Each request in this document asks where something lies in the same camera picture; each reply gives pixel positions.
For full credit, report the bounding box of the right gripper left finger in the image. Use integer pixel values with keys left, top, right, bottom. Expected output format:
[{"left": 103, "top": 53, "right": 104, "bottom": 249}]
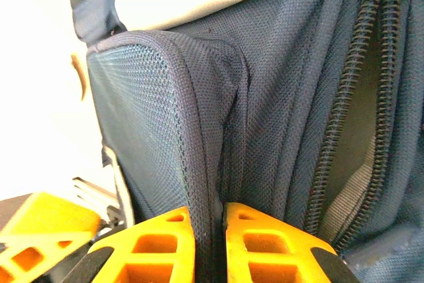
[{"left": 61, "top": 205, "right": 197, "bottom": 283}]

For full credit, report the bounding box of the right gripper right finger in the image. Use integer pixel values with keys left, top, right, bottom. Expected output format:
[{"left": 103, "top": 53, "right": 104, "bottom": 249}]
[{"left": 222, "top": 201, "right": 360, "bottom": 283}]

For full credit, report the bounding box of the navy blue backpack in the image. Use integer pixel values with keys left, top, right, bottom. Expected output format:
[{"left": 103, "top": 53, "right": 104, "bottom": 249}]
[{"left": 61, "top": 0, "right": 424, "bottom": 283}]

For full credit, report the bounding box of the aluminium table frame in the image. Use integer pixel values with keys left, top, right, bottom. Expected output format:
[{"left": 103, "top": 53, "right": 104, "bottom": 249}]
[{"left": 72, "top": 176, "right": 124, "bottom": 227}]

